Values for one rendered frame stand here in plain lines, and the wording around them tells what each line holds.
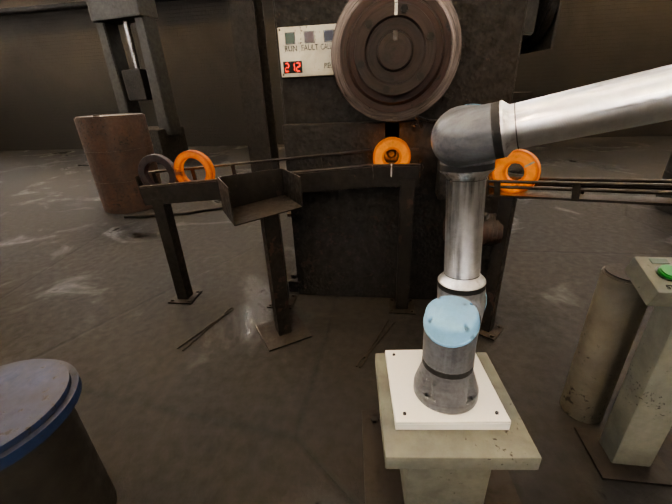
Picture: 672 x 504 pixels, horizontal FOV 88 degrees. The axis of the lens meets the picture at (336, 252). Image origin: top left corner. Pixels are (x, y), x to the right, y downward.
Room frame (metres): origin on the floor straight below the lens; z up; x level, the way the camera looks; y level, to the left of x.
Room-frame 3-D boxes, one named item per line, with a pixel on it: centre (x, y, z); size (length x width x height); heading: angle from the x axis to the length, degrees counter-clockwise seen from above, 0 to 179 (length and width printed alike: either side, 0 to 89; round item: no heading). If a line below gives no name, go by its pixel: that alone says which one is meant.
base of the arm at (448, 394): (0.63, -0.25, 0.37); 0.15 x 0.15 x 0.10
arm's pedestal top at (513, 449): (0.63, -0.25, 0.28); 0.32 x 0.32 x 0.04; 87
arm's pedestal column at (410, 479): (0.63, -0.25, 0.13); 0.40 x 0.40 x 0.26; 87
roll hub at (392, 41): (1.39, -0.24, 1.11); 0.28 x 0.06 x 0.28; 81
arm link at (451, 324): (0.64, -0.25, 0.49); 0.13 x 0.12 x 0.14; 151
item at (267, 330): (1.30, 0.28, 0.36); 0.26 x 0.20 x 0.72; 116
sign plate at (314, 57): (1.65, 0.07, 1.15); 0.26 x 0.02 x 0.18; 81
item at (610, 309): (0.82, -0.79, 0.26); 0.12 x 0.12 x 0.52
